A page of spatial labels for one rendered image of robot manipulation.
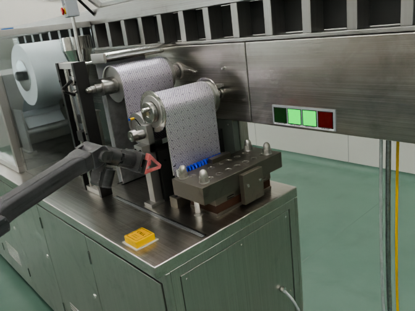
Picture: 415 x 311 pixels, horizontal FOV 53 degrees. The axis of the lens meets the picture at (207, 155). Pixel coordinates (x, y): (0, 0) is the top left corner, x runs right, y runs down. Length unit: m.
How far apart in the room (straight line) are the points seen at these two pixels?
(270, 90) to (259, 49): 0.15
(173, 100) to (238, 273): 0.63
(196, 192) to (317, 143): 3.12
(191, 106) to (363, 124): 0.58
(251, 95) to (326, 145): 2.82
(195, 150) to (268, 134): 3.24
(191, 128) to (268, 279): 0.62
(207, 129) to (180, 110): 0.15
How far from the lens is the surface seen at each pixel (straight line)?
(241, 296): 1.52
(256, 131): 4.85
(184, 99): 1.47
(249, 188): 1.44
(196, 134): 1.51
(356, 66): 1.29
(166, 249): 1.27
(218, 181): 1.35
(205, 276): 1.35
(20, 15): 7.12
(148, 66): 1.68
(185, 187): 1.38
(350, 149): 4.19
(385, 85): 1.26
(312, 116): 1.40
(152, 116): 1.44
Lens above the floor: 1.53
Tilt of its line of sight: 18 degrees down
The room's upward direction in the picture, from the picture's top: 7 degrees counter-clockwise
